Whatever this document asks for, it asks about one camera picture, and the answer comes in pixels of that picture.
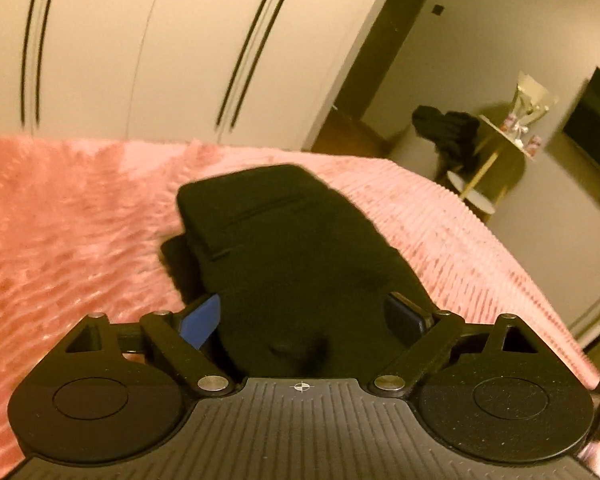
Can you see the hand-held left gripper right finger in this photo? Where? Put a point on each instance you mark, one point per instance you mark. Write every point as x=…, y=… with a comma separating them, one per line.
x=404, y=319

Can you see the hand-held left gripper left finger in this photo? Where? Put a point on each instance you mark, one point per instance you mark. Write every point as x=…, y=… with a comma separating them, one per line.
x=200, y=324

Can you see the black pants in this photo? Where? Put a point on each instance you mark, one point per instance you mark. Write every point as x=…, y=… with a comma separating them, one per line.
x=290, y=260

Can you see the pink ribbed blanket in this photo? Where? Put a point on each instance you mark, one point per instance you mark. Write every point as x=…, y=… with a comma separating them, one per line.
x=70, y=240

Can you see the dark clothes pile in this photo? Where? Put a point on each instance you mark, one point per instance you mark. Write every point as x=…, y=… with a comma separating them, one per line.
x=447, y=130

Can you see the white side table gold legs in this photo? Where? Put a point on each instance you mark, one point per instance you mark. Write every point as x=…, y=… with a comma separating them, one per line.
x=500, y=132

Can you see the white wrapped bouquet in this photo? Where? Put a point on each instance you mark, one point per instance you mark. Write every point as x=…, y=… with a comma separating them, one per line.
x=527, y=97

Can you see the dark door frame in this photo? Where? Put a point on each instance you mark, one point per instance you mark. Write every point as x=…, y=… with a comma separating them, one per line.
x=375, y=45

